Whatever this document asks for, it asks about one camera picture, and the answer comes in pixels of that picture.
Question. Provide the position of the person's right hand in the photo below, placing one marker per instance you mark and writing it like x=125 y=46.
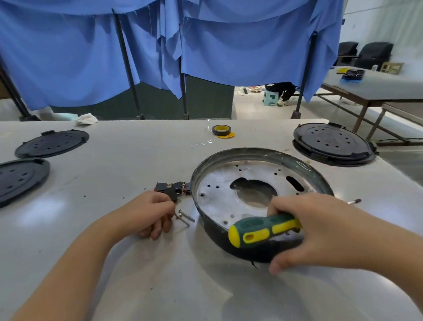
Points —
x=323 y=230

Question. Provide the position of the person's left hand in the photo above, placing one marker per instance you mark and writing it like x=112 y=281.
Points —
x=140 y=210

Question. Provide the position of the person's right thumb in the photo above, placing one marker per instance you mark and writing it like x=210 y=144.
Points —
x=284 y=262

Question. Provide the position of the person's left fingers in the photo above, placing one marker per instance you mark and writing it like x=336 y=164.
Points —
x=161 y=222

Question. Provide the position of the round metal cooker base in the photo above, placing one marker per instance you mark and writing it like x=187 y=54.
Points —
x=220 y=196

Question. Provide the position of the person's left forearm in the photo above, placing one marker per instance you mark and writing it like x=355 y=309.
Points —
x=59 y=277

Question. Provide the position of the person's right forearm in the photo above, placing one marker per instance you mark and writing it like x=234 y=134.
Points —
x=401 y=262

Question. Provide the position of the silver screw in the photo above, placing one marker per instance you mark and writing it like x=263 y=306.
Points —
x=186 y=215
x=182 y=221

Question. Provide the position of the clear plastic wrap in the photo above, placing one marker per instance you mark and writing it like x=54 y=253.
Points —
x=206 y=137

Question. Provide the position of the black yellow tape roll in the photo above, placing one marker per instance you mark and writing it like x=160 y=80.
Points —
x=222 y=130

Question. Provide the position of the white crumpled tissue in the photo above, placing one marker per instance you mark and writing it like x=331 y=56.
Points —
x=87 y=119

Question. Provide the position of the black round plastic cover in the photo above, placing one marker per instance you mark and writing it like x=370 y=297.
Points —
x=333 y=144
x=13 y=183
x=51 y=143

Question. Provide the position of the black stand pole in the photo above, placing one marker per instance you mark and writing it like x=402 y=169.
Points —
x=306 y=77
x=129 y=71
x=14 y=93
x=184 y=93

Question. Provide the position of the green plastic stool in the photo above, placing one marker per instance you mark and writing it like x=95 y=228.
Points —
x=270 y=98

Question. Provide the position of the blue cloth curtain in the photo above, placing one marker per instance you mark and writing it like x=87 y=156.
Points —
x=70 y=56

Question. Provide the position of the blue tray of black parts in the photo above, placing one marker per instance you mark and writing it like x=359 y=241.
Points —
x=353 y=76

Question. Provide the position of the white metal-legged table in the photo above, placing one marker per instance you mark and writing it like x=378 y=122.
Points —
x=379 y=84

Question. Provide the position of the black office chair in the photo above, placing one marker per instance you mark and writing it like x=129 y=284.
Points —
x=375 y=55
x=346 y=53

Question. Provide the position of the black red switch component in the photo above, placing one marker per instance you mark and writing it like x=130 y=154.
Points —
x=170 y=189

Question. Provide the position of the wooden frame box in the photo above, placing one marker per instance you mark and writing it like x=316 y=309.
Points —
x=392 y=68

